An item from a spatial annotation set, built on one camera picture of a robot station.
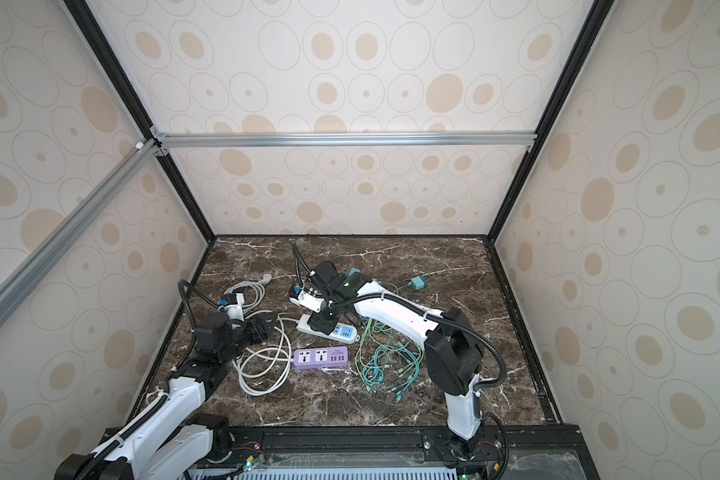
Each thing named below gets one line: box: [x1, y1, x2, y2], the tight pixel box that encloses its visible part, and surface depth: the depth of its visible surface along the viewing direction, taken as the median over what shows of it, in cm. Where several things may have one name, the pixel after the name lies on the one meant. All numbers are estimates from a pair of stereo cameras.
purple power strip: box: [293, 346, 349, 370], surface depth 87 cm
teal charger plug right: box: [408, 276, 427, 290], surface depth 106 cm
